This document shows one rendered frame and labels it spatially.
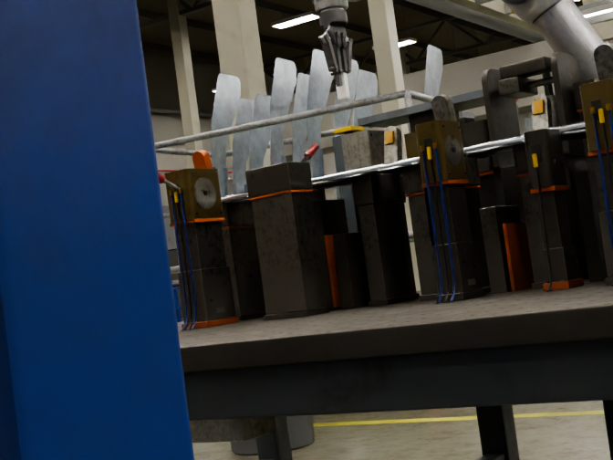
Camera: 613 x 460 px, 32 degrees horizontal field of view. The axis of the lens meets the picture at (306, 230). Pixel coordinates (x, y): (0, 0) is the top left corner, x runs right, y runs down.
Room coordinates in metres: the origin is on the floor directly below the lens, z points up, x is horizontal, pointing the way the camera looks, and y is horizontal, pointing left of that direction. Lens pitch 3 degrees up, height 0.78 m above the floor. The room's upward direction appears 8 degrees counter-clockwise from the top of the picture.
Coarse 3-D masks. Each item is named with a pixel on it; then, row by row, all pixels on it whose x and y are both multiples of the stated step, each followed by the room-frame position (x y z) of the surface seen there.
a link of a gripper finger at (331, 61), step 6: (324, 36) 2.74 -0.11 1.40; (330, 42) 2.75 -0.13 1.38; (324, 48) 2.76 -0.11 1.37; (330, 48) 2.75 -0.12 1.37; (324, 54) 2.76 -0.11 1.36; (330, 54) 2.75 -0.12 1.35; (330, 60) 2.76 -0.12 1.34; (336, 60) 2.76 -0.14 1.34; (330, 66) 2.76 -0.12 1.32; (336, 66) 2.76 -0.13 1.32
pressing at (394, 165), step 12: (564, 132) 2.07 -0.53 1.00; (576, 132) 2.13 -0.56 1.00; (480, 144) 2.11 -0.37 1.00; (492, 144) 2.08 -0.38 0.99; (504, 144) 2.15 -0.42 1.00; (468, 156) 2.32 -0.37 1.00; (480, 156) 2.30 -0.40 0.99; (372, 168) 2.25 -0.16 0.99; (384, 168) 2.23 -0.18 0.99; (396, 168) 2.38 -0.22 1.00; (312, 180) 2.35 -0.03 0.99; (324, 180) 2.33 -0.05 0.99; (336, 180) 2.48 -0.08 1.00; (348, 180) 2.51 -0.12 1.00
